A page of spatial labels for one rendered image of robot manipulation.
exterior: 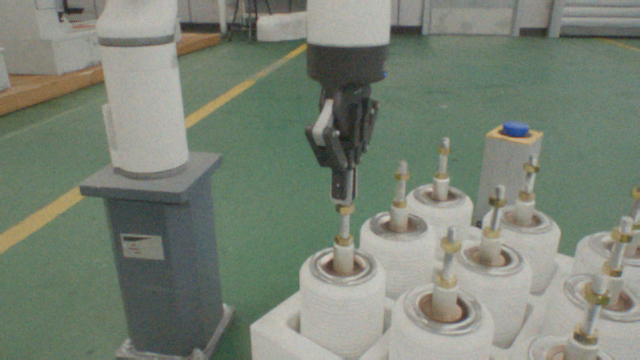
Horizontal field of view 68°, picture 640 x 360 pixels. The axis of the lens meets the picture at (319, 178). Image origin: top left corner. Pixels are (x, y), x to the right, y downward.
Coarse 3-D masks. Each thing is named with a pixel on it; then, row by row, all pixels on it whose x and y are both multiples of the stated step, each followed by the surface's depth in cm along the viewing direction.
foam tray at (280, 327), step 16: (560, 256) 68; (432, 272) 66; (560, 272) 64; (288, 304) 58; (528, 304) 58; (544, 304) 58; (272, 320) 55; (288, 320) 55; (384, 320) 58; (528, 320) 55; (544, 320) 55; (256, 336) 54; (272, 336) 52; (288, 336) 52; (384, 336) 52; (528, 336) 52; (256, 352) 55; (272, 352) 53; (288, 352) 51; (304, 352) 50; (320, 352) 50; (368, 352) 50; (384, 352) 50; (496, 352) 50; (512, 352) 50
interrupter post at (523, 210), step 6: (516, 198) 62; (516, 204) 62; (522, 204) 61; (528, 204) 60; (534, 204) 61; (516, 210) 62; (522, 210) 61; (528, 210) 61; (516, 216) 62; (522, 216) 61; (528, 216) 61; (516, 222) 62; (522, 222) 62; (528, 222) 62
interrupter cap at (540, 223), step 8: (504, 208) 65; (512, 208) 65; (504, 216) 63; (512, 216) 64; (536, 216) 63; (544, 216) 63; (504, 224) 61; (512, 224) 61; (520, 224) 62; (528, 224) 62; (536, 224) 61; (544, 224) 61; (552, 224) 61; (520, 232) 59; (528, 232) 59; (536, 232) 59; (544, 232) 59
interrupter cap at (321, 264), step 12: (324, 252) 55; (360, 252) 55; (312, 264) 52; (324, 264) 52; (360, 264) 53; (372, 264) 52; (324, 276) 50; (336, 276) 50; (348, 276) 50; (360, 276) 50; (372, 276) 50
